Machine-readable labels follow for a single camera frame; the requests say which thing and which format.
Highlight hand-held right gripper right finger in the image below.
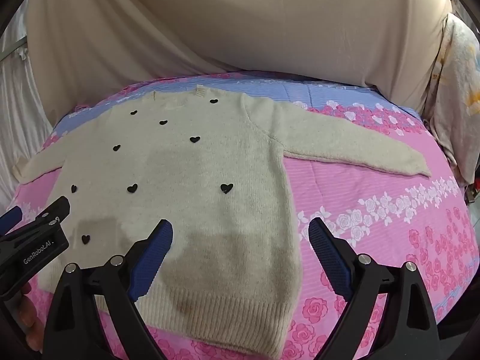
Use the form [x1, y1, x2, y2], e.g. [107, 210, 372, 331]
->
[308, 217, 441, 360]

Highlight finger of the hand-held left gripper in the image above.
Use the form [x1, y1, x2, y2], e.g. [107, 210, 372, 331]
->
[0, 196, 72, 249]
[0, 206, 24, 232]

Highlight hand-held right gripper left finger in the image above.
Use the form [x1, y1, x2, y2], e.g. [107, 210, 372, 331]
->
[44, 219, 174, 360]

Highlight cream sweater with black hearts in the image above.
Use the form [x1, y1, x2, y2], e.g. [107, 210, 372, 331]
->
[11, 85, 433, 359]

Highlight person's left hand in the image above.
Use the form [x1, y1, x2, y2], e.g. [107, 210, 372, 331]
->
[19, 283, 47, 353]

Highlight pink floral bed sheet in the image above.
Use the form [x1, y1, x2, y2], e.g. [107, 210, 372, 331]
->
[0, 70, 480, 360]

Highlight white curtain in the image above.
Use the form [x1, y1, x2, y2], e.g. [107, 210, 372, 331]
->
[0, 0, 53, 211]

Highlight floral pillow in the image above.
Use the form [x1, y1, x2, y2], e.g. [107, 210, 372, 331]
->
[427, 11, 480, 186]

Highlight beige draped cloth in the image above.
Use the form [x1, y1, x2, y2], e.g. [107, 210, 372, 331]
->
[24, 0, 456, 121]

